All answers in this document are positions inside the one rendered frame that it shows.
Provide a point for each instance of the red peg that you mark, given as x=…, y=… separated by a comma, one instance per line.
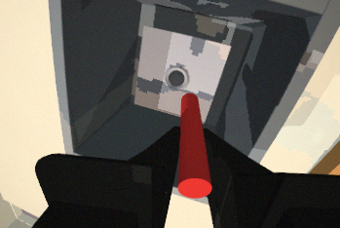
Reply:
x=193, y=174

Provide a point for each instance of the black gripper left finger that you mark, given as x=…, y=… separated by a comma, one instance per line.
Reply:
x=141, y=184

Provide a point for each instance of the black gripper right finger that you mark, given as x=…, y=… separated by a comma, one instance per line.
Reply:
x=245, y=194

